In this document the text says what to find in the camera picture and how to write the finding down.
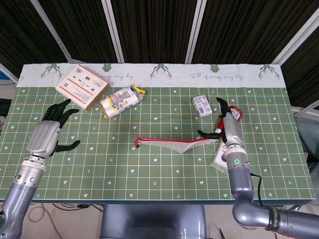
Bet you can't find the flat cardboard box white label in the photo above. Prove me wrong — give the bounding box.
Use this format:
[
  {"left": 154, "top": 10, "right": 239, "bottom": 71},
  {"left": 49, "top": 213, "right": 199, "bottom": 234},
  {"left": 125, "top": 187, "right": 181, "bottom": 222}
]
[{"left": 55, "top": 64, "right": 111, "bottom": 112}]

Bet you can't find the plastic bag roll pack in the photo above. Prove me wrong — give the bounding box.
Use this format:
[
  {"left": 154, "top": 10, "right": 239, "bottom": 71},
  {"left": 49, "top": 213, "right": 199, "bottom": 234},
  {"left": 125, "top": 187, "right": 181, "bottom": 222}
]
[{"left": 99, "top": 83, "right": 146, "bottom": 120}]

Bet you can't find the small white blue soap box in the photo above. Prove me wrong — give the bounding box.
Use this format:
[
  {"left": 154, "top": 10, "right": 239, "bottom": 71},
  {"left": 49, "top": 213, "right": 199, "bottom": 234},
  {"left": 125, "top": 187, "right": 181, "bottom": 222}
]
[{"left": 192, "top": 95, "right": 213, "bottom": 119}]

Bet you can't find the floor cable bundle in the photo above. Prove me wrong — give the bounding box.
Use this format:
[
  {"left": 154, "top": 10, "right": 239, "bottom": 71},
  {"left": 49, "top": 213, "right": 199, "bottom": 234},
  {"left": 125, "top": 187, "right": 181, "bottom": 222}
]
[{"left": 28, "top": 203, "right": 103, "bottom": 226}]

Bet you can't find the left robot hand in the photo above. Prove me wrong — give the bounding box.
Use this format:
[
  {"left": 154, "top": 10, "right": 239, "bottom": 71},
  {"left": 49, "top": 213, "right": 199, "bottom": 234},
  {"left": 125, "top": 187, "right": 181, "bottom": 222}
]
[{"left": 26, "top": 99, "right": 81, "bottom": 159}]

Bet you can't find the clear mesh zipper pouch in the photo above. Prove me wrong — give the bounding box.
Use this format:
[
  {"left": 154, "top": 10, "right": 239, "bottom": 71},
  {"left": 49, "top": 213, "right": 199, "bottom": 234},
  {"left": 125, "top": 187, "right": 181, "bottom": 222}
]
[{"left": 134, "top": 136, "right": 221, "bottom": 154}]

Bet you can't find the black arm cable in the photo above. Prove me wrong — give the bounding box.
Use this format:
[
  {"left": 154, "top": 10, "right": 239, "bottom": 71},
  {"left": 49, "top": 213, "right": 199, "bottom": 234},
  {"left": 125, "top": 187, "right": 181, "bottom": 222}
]
[{"left": 250, "top": 172, "right": 264, "bottom": 207}]

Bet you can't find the red bottle white cap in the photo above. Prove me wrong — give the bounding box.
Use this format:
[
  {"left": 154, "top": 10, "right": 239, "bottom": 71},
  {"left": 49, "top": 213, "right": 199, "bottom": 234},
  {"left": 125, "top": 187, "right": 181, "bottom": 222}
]
[{"left": 215, "top": 105, "right": 244, "bottom": 134}]

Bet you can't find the white partition post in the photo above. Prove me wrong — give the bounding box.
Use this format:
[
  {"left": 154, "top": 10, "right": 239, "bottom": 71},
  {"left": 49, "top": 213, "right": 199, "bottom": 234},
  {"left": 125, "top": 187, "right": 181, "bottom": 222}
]
[
  {"left": 183, "top": 0, "right": 208, "bottom": 64},
  {"left": 29, "top": 0, "right": 73, "bottom": 63},
  {"left": 273, "top": 9, "right": 319, "bottom": 66},
  {"left": 100, "top": 0, "right": 125, "bottom": 63}
]

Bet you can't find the green checked tablecloth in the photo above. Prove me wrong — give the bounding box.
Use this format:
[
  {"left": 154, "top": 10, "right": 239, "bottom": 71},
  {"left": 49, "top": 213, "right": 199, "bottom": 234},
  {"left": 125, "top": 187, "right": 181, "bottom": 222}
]
[{"left": 9, "top": 63, "right": 318, "bottom": 203}]

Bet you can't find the grey blue robot torso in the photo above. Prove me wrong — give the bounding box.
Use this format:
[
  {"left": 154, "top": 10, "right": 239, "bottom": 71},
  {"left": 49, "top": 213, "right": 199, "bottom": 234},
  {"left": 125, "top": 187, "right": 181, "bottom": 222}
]
[{"left": 99, "top": 204, "right": 208, "bottom": 239}]

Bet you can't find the white sponge pack in plastic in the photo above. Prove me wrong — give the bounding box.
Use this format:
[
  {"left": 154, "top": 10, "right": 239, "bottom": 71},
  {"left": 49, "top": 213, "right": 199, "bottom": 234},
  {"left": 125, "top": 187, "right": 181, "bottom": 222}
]
[{"left": 210, "top": 142, "right": 231, "bottom": 174}]

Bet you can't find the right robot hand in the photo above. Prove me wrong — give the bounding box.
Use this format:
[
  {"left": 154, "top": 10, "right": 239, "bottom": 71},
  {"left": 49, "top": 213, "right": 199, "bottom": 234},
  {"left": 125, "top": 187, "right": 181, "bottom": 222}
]
[{"left": 197, "top": 97, "right": 245, "bottom": 148}]

